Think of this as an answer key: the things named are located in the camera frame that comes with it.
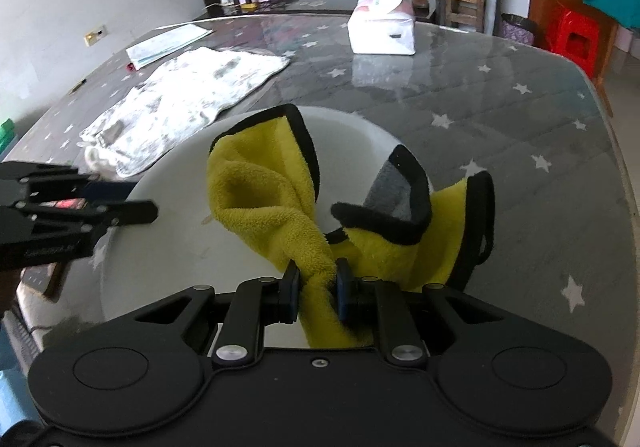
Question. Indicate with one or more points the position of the red plastic stool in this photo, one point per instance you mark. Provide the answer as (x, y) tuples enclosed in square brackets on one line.
[(575, 36)]

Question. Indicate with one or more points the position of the dark waste basket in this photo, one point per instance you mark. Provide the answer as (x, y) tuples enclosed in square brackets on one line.
[(519, 29)]

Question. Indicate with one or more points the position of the small wooden stool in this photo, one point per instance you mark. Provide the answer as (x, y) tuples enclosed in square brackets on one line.
[(469, 13)]

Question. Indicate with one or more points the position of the yellow grey microfiber cloth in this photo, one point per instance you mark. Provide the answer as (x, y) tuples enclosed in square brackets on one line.
[(313, 185)]

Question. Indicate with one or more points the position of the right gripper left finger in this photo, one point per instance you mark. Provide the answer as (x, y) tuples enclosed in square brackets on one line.
[(255, 305)]

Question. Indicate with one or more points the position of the large white bowl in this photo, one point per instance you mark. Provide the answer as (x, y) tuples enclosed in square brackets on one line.
[(185, 246)]

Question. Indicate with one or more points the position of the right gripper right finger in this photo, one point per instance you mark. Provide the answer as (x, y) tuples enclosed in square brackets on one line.
[(375, 306)]

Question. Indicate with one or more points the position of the white tissue box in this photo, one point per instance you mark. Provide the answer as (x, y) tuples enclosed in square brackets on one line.
[(382, 27)]

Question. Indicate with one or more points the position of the white patterned towel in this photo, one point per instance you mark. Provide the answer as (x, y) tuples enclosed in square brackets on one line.
[(180, 98)]

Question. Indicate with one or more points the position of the papers on table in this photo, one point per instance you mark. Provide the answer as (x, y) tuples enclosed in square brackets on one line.
[(159, 46)]

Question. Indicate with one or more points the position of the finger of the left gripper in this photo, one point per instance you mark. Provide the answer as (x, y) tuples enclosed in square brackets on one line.
[(29, 221), (38, 182)]

